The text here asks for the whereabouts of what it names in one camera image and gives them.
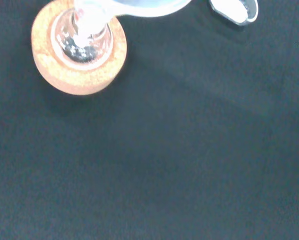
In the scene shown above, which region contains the small glass round-bottom flask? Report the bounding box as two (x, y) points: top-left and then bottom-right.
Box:
(50, 6), (114, 67)

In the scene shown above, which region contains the glass weighing funnel with powder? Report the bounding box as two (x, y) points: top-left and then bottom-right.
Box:
(208, 0), (260, 27)

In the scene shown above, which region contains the black bench cloth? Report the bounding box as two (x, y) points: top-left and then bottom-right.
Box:
(0, 0), (299, 240)

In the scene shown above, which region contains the cork ring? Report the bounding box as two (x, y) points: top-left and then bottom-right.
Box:
(30, 0), (128, 97)

